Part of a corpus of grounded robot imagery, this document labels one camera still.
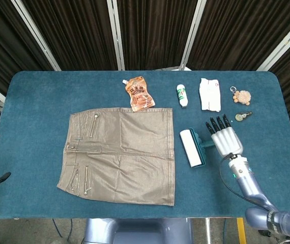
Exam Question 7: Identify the blue felt table cover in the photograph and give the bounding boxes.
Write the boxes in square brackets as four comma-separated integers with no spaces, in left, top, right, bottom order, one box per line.
[0,70,290,220]

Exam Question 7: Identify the fluffy beige keychain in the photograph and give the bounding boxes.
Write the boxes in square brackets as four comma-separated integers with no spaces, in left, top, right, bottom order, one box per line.
[230,86,252,106]

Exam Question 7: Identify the orange spouted sauce pouch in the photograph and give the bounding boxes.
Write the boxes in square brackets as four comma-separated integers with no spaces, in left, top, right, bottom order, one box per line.
[122,75,156,112]

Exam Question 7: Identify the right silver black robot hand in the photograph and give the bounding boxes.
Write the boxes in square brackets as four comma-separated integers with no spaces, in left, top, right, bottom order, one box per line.
[205,114,244,156]

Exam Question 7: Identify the brown zippered skirt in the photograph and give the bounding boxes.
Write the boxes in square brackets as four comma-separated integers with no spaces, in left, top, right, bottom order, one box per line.
[56,107,176,207]

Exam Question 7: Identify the metal table leg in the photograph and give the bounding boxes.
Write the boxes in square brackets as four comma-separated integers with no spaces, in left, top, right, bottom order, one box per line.
[205,218,212,244]

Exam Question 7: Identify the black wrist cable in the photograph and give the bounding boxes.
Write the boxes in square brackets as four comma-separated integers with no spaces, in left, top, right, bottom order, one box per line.
[219,154,278,212]

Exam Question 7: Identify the teal handled lint roller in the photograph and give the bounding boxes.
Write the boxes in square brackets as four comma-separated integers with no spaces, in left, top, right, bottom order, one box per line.
[180,128,214,168]

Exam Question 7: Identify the white tissue pack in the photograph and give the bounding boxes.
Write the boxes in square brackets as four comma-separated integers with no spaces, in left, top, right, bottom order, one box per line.
[198,78,222,113]

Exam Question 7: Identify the small bronze pendant keychain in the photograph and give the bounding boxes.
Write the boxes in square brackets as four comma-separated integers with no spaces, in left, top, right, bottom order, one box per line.
[235,111,253,122]

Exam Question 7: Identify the blue floor cable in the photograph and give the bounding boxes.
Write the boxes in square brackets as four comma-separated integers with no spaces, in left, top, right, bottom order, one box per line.
[51,218,74,237]

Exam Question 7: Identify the white green small bottle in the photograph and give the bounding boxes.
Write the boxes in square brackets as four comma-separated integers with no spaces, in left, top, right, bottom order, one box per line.
[176,84,189,109]

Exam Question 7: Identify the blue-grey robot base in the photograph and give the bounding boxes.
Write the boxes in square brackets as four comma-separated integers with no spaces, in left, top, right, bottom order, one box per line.
[83,218,194,244]

